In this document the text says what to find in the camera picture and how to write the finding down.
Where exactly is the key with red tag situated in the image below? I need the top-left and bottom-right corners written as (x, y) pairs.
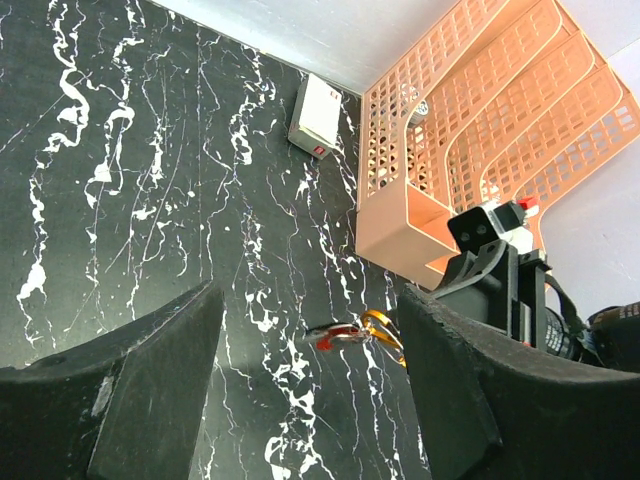
top-left (301, 323), bottom-right (370, 351)

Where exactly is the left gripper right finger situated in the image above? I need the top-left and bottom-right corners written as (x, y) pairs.
top-left (397, 286), bottom-right (639, 479)

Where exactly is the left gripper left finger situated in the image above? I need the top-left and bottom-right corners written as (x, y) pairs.
top-left (1, 280), bottom-right (225, 479)

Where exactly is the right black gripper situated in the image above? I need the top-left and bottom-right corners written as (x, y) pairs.
top-left (432, 239), bottom-right (601, 364)

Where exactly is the orange keyring carabiner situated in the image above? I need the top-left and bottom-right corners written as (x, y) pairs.
top-left (360, 309), bottom-right (406, 368)

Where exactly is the white small box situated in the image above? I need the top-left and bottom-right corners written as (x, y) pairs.
top-left (288, 74), bottom-right (342, 160)

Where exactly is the grey round tape tin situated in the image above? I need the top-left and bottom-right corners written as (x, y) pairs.
top-left (408, 100), bottom-right (429, 128)

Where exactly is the orange file organizer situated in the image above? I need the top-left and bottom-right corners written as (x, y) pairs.
top-left (355, 0), bottom-right (639, 288)

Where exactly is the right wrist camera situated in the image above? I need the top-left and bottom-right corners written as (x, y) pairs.
top-left (447, 197), bottom-right (540, 254)

